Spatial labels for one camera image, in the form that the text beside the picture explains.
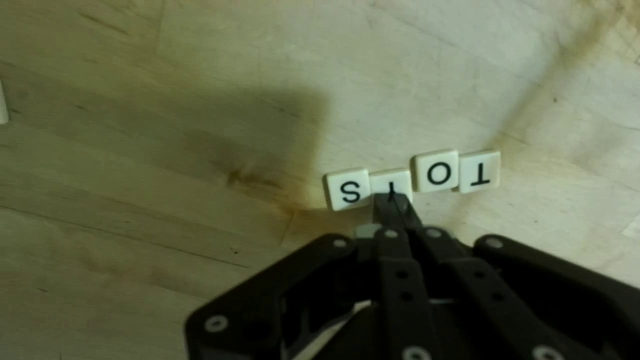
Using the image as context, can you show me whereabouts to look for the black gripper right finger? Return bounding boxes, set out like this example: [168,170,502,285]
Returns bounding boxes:
[391,194,640,360]

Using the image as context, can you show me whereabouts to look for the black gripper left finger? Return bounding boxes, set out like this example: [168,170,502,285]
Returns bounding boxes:
[184,192,435,360]

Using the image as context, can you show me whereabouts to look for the cream letter tile S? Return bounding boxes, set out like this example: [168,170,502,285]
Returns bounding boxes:
[324,168,371,212]

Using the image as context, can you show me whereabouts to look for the cream letter tile I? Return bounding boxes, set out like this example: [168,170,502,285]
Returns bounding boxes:
[365,168,413,206]

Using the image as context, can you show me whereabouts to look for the cream letter tile T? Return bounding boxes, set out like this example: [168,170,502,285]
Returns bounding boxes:
[458,150,504,197]

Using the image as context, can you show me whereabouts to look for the cream letter tile O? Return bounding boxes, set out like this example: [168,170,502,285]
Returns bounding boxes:
[412,148,461,197]

